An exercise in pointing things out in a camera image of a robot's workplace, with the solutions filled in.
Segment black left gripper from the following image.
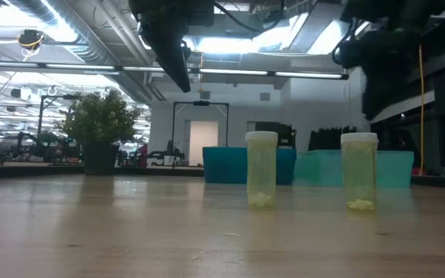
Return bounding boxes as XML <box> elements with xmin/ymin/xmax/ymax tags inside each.
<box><xmin>129</xmin><ymin>0</ymin><xmax>216</xmax><ymax>93</ymax></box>

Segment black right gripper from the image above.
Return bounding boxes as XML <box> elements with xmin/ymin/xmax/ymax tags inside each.
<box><xmin>332</xmin><ymin>29</ymin><xmax>421</xmax><ymax>121</ymax></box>

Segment yellow-green bottle oval pills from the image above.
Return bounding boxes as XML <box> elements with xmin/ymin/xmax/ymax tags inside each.
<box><xmin>340</xmin><ymin>132</ymin><xmax>379</xmax><ymax>212</ymax></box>

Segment translucent teal plastic bin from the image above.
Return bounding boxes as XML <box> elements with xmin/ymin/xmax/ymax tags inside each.
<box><xmin>294</xmin><ymin>150</ymin><xmax>415</xmax><ymax>189</ymax></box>

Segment blue plastic bin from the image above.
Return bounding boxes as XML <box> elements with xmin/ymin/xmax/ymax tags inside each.
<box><xmin>202</xmin><ymin>146</ymin><xmax>297</xmax><ymax>185</ymax></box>

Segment long ceiling light bar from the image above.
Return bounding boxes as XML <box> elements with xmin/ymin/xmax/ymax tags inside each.
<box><xmin>0</xmin><ymin>60</ymin><xmax>349</xmax><ymax>80</ymax></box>

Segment red background item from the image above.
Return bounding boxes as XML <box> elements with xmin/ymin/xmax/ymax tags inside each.
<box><xmin>137</xmin><ymin>143</ymin><xmax>149</xmax><ymax>168</ymax></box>

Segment green leafy plant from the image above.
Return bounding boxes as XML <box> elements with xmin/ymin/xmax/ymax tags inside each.
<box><xmin>54</xmin><ymin>91</ymin><xmax>141</xmax><ymax>147</ymax></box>

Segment black cabinet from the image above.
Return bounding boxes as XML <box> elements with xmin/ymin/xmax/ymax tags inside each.
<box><xmin>255</xmin><ymin>121</ymin><xmax>297</xmax><ymax>150</ymax></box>

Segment dark plant pot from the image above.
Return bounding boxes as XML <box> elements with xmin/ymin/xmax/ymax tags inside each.
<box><xmin>82</xmin><ymin>143</ymin><xmax>120</xmax><ymax>176</ymax></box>

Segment yellow-green bottle round pills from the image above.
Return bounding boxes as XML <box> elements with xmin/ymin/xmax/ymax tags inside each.
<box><xmin>245</xmin><ymin>131</ymin><xmax>279</xmax><ymax>211</ymax></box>

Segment black gantry frame with camera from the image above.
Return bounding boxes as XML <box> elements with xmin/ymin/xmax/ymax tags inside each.
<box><xmin>172</xmin><ymin>100</ymin><xmax>230</xmax><ymax>147</ymax></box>

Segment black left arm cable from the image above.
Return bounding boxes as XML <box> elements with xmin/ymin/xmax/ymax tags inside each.
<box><xmin>213</xmin><ymin>2</ymin><xmax>285</xmax><ymax>34</ymax></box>

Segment thin black metal frame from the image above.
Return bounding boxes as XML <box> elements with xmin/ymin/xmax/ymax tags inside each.
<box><xmin>36</xmin><ymin>94</ymin><xmax>83</xmax><ymax>150</ymax></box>

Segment yellow ceiling cable coil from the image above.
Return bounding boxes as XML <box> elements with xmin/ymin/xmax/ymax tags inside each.
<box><xmin>17</xmin><ymin>29</ymin><xmax>46</xmax><ymax>63</ymax></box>

